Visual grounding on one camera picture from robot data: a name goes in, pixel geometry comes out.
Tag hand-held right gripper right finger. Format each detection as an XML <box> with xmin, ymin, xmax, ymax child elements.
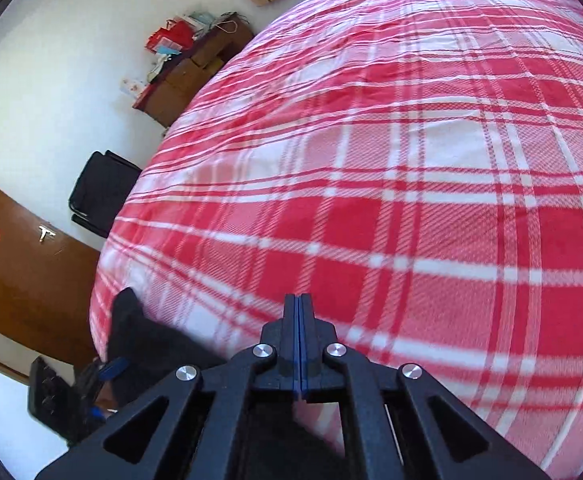
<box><xmin>300</xmin><ymin>294</ymin><xmax>555</xmax><ymax>480</ymax></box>

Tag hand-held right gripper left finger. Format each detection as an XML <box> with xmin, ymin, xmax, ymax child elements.
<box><xmin>35</xmin><ymin>294</ymin><xmax>301</xmax><ymax>480</ymax></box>

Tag black pants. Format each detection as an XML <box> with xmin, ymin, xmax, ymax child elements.
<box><xmin>105</xmin><ymin>287</ymin><xmax>345</xmax><ymax>480</ymax></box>

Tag brown wooden door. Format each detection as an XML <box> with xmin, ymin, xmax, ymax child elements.
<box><xmin>0</xmin><ymin>165</ymin><xmax>103</xmax><ymax>386</ymax></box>

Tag black chair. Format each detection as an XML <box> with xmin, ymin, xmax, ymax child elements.
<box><xmin>68</xmin><ymin>150</ymin><xmax>143</xmax><ymax>239</ymax></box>

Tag bed with red plaid sheet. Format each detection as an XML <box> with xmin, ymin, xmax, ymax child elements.
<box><xmin>88</xmin><ymin>0</ymin><xmax>583</xmax><ymax>480</ymax></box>

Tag brown wooden desk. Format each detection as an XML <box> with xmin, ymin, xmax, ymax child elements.
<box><xmin>132</xmin><ymin>22</ymin><xmax>255</xmax><ymax>128</ymax></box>

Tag red gift bag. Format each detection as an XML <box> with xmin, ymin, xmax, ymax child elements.
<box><xmin>145</xmin><ymin>19</ymin><xmax>195</xmax><ymax>52</ymax></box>

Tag pale teal gift bag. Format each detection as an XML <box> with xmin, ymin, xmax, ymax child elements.
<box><xmin>181</xmin><ymin>10</ymin><xmax>218</xmax><ymax>34</ymax></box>

